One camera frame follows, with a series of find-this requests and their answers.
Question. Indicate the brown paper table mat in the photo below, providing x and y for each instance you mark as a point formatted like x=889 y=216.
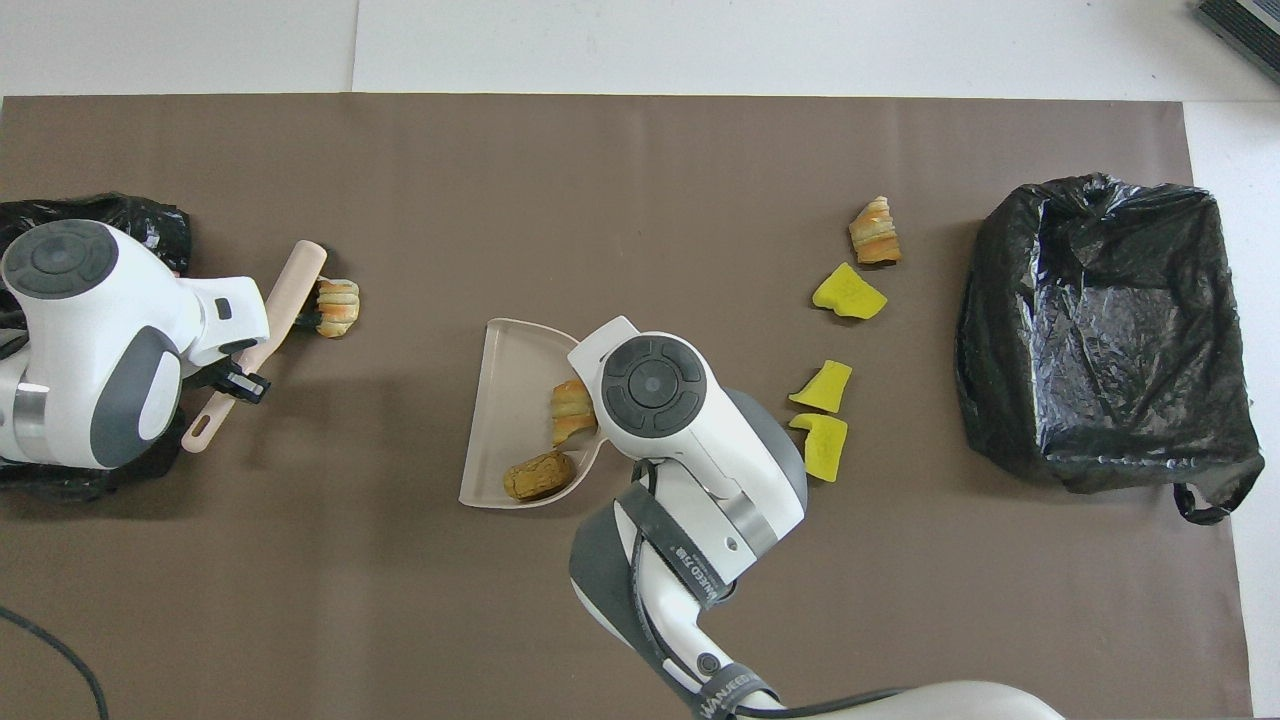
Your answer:
x=600 y=200

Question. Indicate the striped croissant piece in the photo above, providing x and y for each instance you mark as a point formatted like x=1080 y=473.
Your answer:
x=338 y=308

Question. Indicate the black plastic trash bag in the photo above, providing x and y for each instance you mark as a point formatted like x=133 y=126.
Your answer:
x=150 y=225
x=1080 y=320

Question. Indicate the beige plastic dustpan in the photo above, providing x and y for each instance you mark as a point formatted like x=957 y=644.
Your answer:
x=510 y=400

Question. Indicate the orange croissant piece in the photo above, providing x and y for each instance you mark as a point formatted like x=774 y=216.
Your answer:
x=875 y=235

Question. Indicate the dark ridged device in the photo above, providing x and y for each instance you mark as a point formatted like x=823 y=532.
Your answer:
x=1245 y=25

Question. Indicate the yellow sponge piece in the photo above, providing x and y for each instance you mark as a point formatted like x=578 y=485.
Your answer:
x=825 y=447
x=848 y=293
x=825 y=388

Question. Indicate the beige hand brush black bristles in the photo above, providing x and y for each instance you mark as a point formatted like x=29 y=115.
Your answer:
x=290 y=290

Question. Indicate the pale bread piece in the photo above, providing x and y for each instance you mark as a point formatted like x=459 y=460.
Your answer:
x=572 y=410

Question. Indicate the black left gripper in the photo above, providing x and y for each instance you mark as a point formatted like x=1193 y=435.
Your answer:
x=235 y=355

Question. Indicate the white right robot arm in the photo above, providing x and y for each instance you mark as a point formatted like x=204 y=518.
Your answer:
x=690 y=450

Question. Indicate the brown bread roll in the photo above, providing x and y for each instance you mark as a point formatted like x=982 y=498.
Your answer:
x=540 y=477

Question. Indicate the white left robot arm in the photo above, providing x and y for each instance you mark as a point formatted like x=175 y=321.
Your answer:
x=90 y=350

